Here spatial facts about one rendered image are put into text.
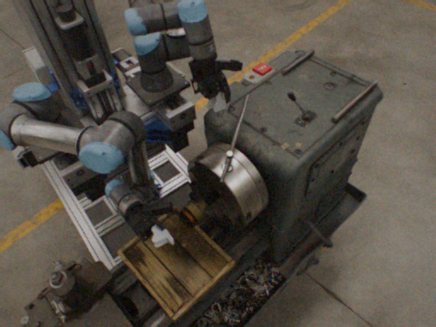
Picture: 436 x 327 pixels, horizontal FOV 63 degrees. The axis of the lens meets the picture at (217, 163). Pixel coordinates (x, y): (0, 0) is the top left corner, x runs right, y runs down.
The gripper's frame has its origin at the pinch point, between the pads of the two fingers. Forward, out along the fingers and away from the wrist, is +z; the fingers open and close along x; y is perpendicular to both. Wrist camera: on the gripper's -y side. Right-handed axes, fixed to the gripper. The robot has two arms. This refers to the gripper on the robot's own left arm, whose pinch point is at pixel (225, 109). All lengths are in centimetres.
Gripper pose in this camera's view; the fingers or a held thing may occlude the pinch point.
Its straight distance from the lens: 117.2
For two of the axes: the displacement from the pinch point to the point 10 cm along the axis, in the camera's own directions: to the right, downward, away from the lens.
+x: 6.5, 3.6, -6.7
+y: -7.3, 5.6, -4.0
